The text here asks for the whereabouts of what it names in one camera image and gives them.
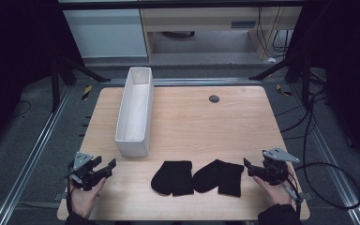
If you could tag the grey tape piece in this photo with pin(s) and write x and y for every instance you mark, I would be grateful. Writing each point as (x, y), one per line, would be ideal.
(307, 196)
(59, 196)

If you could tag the person's right hand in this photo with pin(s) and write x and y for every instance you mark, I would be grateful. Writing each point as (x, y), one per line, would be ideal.
(276, 193)

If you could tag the black sock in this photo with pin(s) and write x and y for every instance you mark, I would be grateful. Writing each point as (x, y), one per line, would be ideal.
(218, 178)
(172, 178)

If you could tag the long white storage box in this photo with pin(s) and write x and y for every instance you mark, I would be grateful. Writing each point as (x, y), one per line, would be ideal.
(136, 109)

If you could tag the metal floor rail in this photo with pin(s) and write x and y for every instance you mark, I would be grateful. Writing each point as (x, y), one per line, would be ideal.
(28, 162)
(200, 82)
(331, 156)

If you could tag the person's left hand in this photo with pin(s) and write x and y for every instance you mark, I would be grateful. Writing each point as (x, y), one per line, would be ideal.
(86, 198)

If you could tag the white cabinet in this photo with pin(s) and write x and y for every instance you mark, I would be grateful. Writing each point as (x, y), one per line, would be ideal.
(106, 33)

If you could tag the black metal stand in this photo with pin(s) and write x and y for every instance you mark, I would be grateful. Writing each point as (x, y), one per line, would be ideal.
(304, 75)
(55, 84)

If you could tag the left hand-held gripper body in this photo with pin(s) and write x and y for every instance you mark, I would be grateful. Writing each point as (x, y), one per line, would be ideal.
(82, 162)

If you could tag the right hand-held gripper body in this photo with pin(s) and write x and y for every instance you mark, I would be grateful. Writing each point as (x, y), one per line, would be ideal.
(275, 164)

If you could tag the yellow black striped tape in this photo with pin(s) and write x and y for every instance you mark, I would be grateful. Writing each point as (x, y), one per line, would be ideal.
(283, 90)
(86, 92)

